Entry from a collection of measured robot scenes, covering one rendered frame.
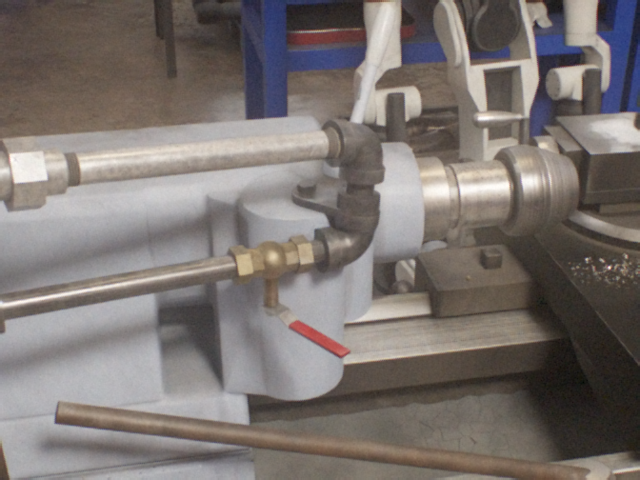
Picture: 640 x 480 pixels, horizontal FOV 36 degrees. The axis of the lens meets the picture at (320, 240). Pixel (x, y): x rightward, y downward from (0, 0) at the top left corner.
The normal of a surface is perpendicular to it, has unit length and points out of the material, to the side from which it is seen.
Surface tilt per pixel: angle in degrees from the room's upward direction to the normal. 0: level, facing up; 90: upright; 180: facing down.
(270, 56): 90
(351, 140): 63
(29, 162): 56
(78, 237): 82
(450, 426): 11
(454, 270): 0
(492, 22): 90
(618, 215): 0
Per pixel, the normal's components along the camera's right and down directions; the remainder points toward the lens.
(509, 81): 0.32, 0.30
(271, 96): 0.19, 0.47
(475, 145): -0.95, 0.15
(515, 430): 0.04, -0.83
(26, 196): 0.47, 0.58
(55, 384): 0.18, 0.07
